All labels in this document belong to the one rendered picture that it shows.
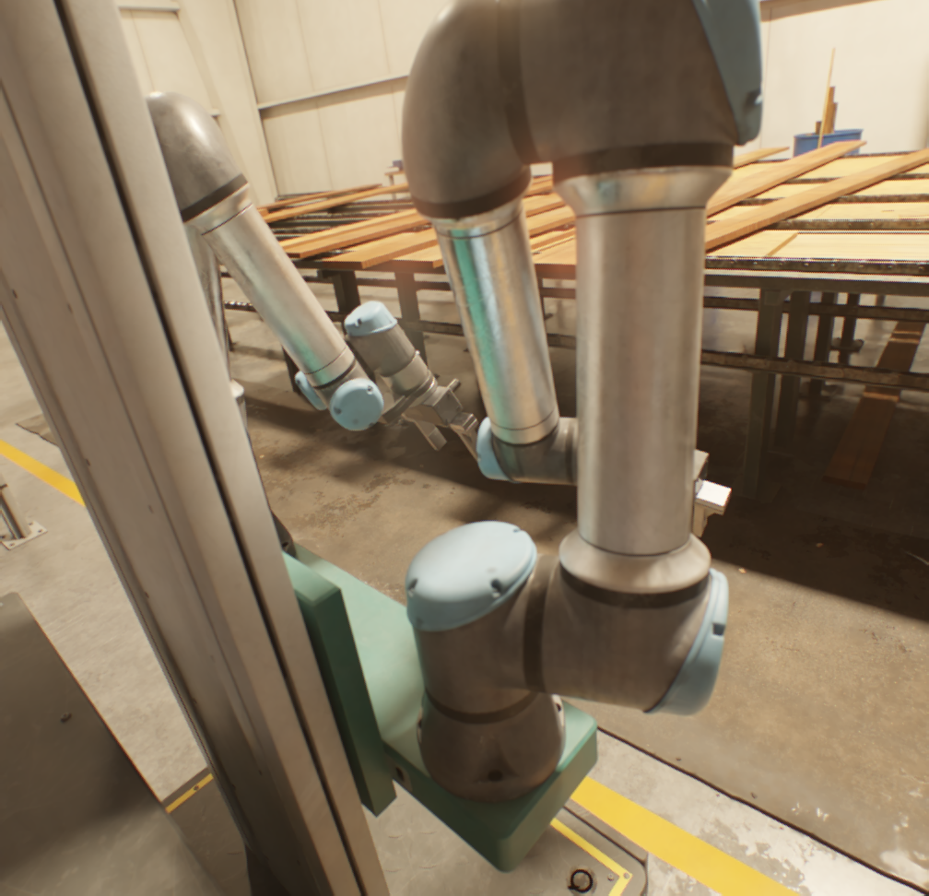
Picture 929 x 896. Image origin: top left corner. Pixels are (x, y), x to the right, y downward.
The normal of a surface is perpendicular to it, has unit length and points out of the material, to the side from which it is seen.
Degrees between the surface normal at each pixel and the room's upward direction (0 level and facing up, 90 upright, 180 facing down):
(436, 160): 111
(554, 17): 65
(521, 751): 73
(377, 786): 90
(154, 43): 87
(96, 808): 0
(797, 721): 0
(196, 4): 90
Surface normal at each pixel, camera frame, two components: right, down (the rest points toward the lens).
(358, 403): 0.39, 0.37
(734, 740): -0.12, -0.88
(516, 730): 0.36, 0.08
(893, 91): -0.63, 0.40
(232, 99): 0.78, 0.20
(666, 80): -0.07, 0.36
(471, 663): -0.32, 0.47
